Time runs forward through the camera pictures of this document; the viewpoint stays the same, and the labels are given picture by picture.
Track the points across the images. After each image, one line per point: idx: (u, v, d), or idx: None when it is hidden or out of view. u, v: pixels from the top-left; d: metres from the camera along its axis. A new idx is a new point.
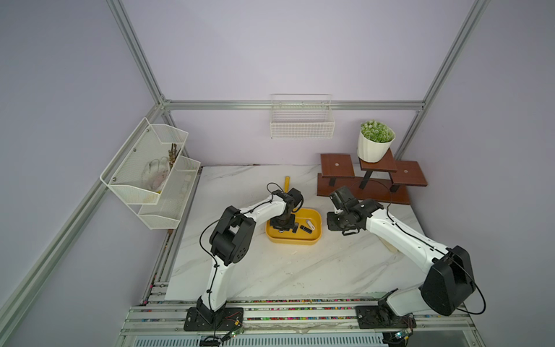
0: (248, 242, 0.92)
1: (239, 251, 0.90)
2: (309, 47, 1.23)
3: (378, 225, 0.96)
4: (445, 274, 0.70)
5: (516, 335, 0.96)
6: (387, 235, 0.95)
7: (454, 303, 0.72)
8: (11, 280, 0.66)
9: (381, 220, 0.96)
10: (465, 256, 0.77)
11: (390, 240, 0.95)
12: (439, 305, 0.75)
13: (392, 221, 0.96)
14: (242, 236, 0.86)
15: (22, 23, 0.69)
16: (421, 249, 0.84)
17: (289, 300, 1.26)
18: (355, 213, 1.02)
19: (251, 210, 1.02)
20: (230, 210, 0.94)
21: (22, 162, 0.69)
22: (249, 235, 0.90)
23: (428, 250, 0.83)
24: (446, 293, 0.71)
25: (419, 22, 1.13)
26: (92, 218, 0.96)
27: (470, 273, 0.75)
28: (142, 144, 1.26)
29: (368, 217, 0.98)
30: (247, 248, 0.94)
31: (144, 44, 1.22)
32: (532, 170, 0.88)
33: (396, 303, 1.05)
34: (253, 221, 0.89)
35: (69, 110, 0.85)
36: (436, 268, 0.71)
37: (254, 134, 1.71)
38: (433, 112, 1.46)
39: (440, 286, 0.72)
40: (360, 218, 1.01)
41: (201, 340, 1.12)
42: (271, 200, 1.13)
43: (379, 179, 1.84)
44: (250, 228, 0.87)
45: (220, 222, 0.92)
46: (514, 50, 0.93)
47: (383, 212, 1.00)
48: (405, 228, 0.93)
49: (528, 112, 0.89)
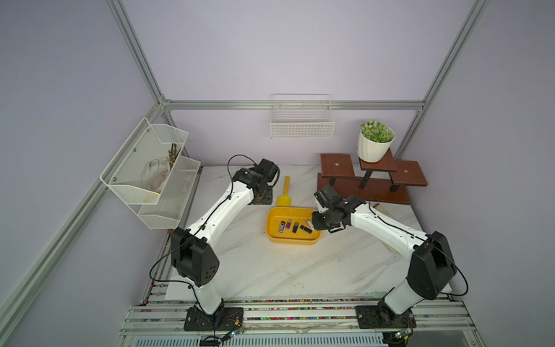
0: (212, 259, 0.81)
1: (207, 272, 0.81)
2: (310, 47, 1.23)
3: (361, 220, 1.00)
4: (425, 259, 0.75)
5: (516, 335, 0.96)
6: (372, 228, 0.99)
7: (438, 288, 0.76)
8: (11, 281, 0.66)
9: (364, 214, 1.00)
10: (444, 241, 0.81)
11: (373, 233, 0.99)
12: (425, 290, 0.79)
13: (374, 214, 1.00)
14: (200, 262, 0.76)
15: (22, 22, 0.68)
16: (402, 239, 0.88)
17: (289, 300, 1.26)
18: (340, 210, 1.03)
19: (204, 224, 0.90)
20: (176, 233, 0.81)
21: (21, 161, 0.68)
22: (209, 255, 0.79)
23: (409, 238, 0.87)
24: (428, 279, 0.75)
25: (419, 22, 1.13)
26: (91, 218, 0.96)
27: (451, 256, 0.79)
28: (142, 144, 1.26)
29: (353, 213, 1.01)
30: (217, 262, 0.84)
31: (144, 43, 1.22)
32: (532, 170, 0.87)
33: (393, 302, 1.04)
34: (206, 243, 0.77)
35: (68, 110, 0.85)
36: (416, 255, 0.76)
37: (254, 134, 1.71)
38: (433, 112, 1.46)
39: (423, 272, 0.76)
40: (345, 215, 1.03)
41: (201, 339, 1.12)
42: (229, 197, 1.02)
43: (379, 180, 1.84)
44: (206, 251, 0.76)
45: (173, 248, 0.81)
46: (515, 50, 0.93)
47: (366, 207, 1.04)
48: (387, 220, 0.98)
49: (528, 112, 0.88)
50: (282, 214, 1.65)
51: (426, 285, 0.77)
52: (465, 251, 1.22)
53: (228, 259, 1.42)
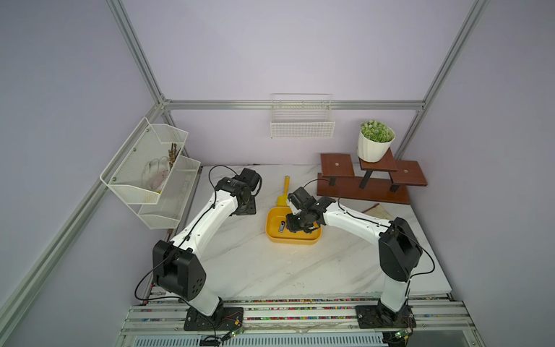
0: (199, 272, 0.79)
1: (194, 286, 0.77)
2: (309, 46, 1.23)
3: (332, 217, 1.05)
4: (392, 244, 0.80)
5: (516, 335, 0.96)
6: (343, 224, 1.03)
7: (407, 269, 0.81)
8: (11, 280, 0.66)
9: (334, 211, 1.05)
10: (405, 225, 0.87)
11: (345, 228, 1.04)
12: (397, 273, 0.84)
13: (344, 210, 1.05)
14: (186, 274, 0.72)
15: (22, 22, 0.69)
16: (369, 228, 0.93)
17: (289, 300, 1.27)
18: (313, 212, 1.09)
19: (188, 236, 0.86)
20: (158, 247, 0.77)
21: (21, 161, 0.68)
22: (196, 267, 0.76)
23: (375, 227, 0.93)
24: (397, 262, 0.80)
25: (419, 21, 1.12)
26: (91, 218, 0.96)
27: (414, 238, 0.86)
28: (142, 144, 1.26)
29: (324, 212, 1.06)
30: (204, 275, 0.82)
31: (144, 43, 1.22)
32: (532, 170, 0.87)
33: (389, 301, 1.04)
34: (191, 254, 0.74)
35: (68, 110, 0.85)
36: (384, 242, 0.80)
37: (254, 134, 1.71)
38: (433, 112, 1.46)
39: (391, 256, 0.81)
40: (319, 216, 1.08)
41: (201, 339, 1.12)
42: (214, 206, 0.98)
43: (379, 179, 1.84)
44: (191, 264, 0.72)
45: (156, 264, 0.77)
46: (514, 50, 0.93)
47: (336, 204, 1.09)
48: (355, 214, 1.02)
49: (528, 112, 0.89)
50: (282, 214, 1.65)
51: (397, 267, 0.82)
52: (465, 251, 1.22)
53: (228, 259, 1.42)
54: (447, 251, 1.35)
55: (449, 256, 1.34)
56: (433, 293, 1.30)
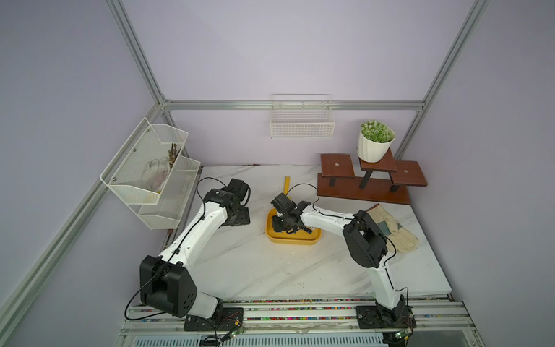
0: (190, 286, 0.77)
1: (186, 301, 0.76)
2: (309, 46, 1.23)
3: (308, 217, 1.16)
4: (353, 234, 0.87)
5: (516, 335, 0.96)
6: (319, 223, 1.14)
7: (373, 255, 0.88)
8: (11, 280, 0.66)
9: (309, 212, 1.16)
10: (366, 216, 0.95)
11: (321, 226, 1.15)
12: (364, 261, 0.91)
13: (316, 210, 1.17)
14: (176, 290, 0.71)
15: (21, 22, 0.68)
16: (337, 222, 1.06)
17: (289, 300, 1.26)
18: (293, 216, 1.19)
19: (178, 250, 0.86)
20: (145, 263, 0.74)
21: (20, 161, 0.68)
22: (186, 283, 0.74)
23: (341, 220, 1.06)
24: (361, 250, 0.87)
25: (419, 22, 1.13)
26: (91, 218, 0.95)
27: (376, 228, 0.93)
28: (142, 144, 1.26)
29: (301, 215, 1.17)
30: (194, 290, 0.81)
31: (144, 43, 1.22)
32: (532, 171, 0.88)
33: (384, 299, 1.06)
34: (183, 268, 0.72)
35: (68, 110, 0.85)
36: (346, 233, 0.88)
37: (254, 134, 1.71)
38: (433, 112, 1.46)
39: (356, 246, 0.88)
40: (298, 219, 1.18)
41: (201, 340, 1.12)
42: (203, 218, 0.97)
43: (379, 180, 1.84)
44: (182, 277, 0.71)
45: (144, 282, 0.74)
46: (515, 50, 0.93)
47: (311, 206, 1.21)
48: (327, 212, 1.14)
49: (529, 113, 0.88)
50: None
51: (363, 255, 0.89)
52: (465, 251, 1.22)
53: (228, 259, 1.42)
54: (447, 251, 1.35)
55: (449, 256, 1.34)
56: (432, 293, 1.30)
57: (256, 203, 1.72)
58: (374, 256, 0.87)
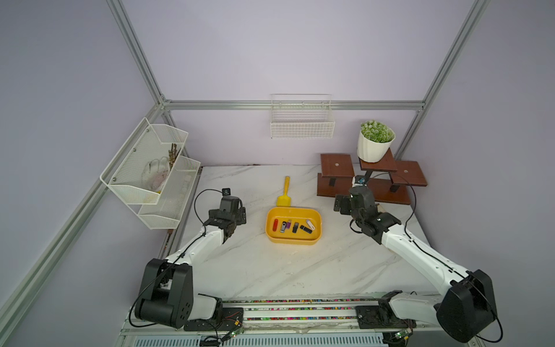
0: (188, 294, 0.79)
1: (182, 309, 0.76)
2: (310, 47, 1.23)
3: (394, 241, 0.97)
4: (463, 298, 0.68)
5: (515, 335, 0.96)
6: (404, 253, 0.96)
7: (473, 330, 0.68)
8: (11, 280, 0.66)
9: (399, 236, 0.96)
10: (487, 281, 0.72)
11: (405, 256, 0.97)
12: (456, 328, 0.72)
13: (410, 238, 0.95)
14: (179, 290, 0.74)
15: (22, 22, 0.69)
16: (439, 270, 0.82)
17: (289, 300, 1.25)
18: (371, 226, 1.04)
19: (183, 254, 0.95)
20: (152, 266, 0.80)
21: (20, 162, 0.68)
22: (188, 283, 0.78)
23: (446, 271, 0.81)
24: (462, 316, 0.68)
25: (419, 22, 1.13)
26: (92, 218, 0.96)
27: (491, 301, 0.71)
28: (142, 144, 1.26)
29: (384, 232, 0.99)
30: (191, 299, 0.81)
31: (144, 44, 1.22)
32: (532, 171, 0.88)
33: (396, 306, 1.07)
34: (188, 267, 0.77)
35: (67, 110, 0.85)
36: (453, 291, 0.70)
37: (254, 134, 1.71)
38: (433, 112, 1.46)
39: (459, 311, 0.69)
40: (376, 230, 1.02)
41: (201, 339, 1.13)
42: (204, 235, 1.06)
43: (379, 180, 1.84)
44: (186, 277, 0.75)
45: (145, 287, 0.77)
46: (514, 50, 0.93)
47: (400, 227, 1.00)
48: (423, 247, 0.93)
49: (529, 113, 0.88)
50: (282, 214, 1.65)
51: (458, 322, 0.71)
52: (464, 251, 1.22)
53: (228, 259, 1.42)
54: (447, 252, 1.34)
55: (448, 256, 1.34)
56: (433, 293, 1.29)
57: (256, 203, 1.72)
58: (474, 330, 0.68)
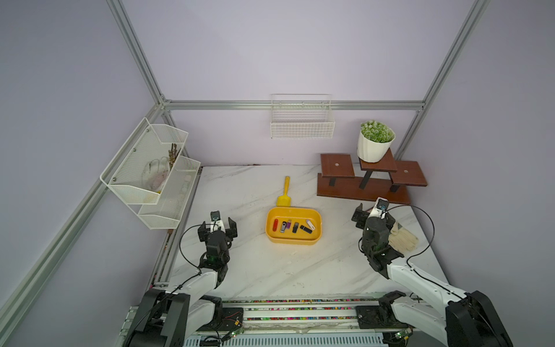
0: (182, 329, 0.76)
1: (174, 346, 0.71)
2: (309, 46, 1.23)
3: (397, 272, 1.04)
4: (461, 316, 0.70)
5: (516, 335, 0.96)
6: (409, 283, 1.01)
7: None
8: (11, 280, 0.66)
9: (399, 266, 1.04)
10: (487, 302, 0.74)
11: (410, 286, 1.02)
12: None
13: (411, 267, 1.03)
14: (176, 319, 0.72)
15: (22, 22, 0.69)
16: (438, 293, 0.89)
17: (289, 300, 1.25)
18: (376, 262, 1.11)
19: (181, 286, 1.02)
20: (149, 296, 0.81)
21: (21, 161, 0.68)
22: (185, 316, 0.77)
23: (444, 293, 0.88)
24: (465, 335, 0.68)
25: (419, 22, 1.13)
26: (91, 218, 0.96)
27: (497, 324, 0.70)
28: (142, 144, 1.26)
29: (387, 264, 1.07)
30: (183, 337, 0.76)
31: (144, 43, 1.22)
32: (532, 171, 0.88)
33: (397, 309, 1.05)
34: (187, 296, 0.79)
35: (68, 110, 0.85)
36: (450, 310, 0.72)
37: (254, 134, 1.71)
38: (433, 112, 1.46)
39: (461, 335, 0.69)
40: (382, 267, 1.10)
41: (201, 339, 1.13)
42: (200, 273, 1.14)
43: (379, 180, 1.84)
44: (184, 306, 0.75)
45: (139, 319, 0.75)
46: (514, 50, 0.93)
47: (402, 260, 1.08)
48: (424, 275, 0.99)
49: (529, 113, 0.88)
50: (282, 214, 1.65)
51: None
52: (465, 251, 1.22)
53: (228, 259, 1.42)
54: (448, 252, 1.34)
55: (448, 256, 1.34)
56: None
57: (256, 203, 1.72)
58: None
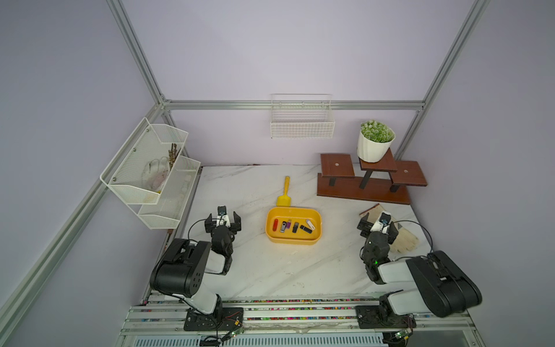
0: (202, 268, 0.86)
1: (195, 277, 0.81)
2: (309, 46, 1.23)
3: (386, 269, 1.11)
4: (415, 262, 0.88)
5: (516, 335, 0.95)
6: (397, 275, 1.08)
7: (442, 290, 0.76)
8: (11, 280, 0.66)
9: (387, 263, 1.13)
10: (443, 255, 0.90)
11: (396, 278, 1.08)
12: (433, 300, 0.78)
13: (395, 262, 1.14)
14: (199, 256, 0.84)
15: (22, 22, 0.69)
16: None
17: (289, 300, 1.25)
18: (373, 272, 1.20)
19: None
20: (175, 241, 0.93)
21: (21, 161, 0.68)
22: (206, 259, 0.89)
23: None
24: (428, 281, 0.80)
25: (419, 22, 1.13)
26: (92, 218, 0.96)
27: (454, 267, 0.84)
28: (142, 144, 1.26)
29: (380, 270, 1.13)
30: (201, 278, 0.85)
31: (144, 43, 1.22)
32: (532, 170, 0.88)
33: (392, 301, 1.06)
34: (208, 243, 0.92)
35: (67, 110, 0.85)
36: (410, 261, 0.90)
37: (254, 134, 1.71)
38: (433, 112, 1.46)
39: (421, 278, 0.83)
40: (377, 277, 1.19)
41: (201, 339, 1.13)
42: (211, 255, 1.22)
43: (379, 180, 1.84)
44: (207, 249, 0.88)
45: (167, 253, 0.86)
46: (514, 50, 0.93)
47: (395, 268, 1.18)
48: None
49: (528, 113, 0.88)
50: (282, 214, 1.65)
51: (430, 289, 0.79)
52: (464, 251, 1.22)
53: None
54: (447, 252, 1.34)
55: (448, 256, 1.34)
56: None
57: (256, 203, 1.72)
58: (446, 293, 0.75)
